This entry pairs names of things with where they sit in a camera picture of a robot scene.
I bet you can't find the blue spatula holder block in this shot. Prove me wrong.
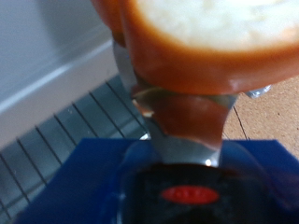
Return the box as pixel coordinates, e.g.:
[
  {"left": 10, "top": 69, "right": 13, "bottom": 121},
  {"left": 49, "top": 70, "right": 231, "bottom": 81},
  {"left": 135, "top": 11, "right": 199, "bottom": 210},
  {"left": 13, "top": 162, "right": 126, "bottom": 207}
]
[{"left": 13, "top": 138, "right": 299, "bottom": 224}]

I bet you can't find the white bread slice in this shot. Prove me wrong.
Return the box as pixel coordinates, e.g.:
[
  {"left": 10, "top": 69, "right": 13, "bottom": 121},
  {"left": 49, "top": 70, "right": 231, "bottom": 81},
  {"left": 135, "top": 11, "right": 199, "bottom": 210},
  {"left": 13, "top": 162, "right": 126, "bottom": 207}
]
[{"left": 90, "top": 0, "right": 299, "bottom": 96}]

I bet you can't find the silver toaster oven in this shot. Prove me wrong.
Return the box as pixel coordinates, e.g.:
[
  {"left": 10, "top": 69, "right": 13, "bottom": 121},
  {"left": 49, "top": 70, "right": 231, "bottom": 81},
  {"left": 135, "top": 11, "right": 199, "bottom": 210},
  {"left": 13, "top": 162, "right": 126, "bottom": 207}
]
[{"left": 0, "top": 0, "right": 152, "bottom": 224}]

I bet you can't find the wire oven rack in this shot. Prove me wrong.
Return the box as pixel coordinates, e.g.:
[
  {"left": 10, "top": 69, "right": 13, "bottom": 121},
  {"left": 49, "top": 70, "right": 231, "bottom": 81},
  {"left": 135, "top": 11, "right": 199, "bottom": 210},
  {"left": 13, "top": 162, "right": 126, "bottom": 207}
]
[{"left": 0, "top": 74, "right": 150, "bottom": 218}]

